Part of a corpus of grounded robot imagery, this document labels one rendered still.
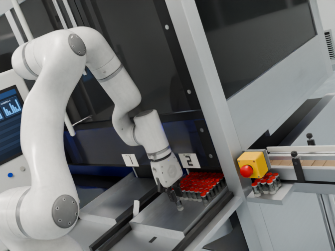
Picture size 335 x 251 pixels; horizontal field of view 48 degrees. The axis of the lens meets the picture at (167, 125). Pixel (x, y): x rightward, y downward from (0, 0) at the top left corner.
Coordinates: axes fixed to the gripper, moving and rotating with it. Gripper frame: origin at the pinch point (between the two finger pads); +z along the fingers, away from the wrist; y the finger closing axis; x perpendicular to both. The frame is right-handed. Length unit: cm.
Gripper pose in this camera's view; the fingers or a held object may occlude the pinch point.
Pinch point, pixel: (175, 193)
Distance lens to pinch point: 136.4
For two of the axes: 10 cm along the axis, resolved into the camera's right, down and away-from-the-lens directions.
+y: 6.2, -4.2, 6.6
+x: -7.1, 0.6, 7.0
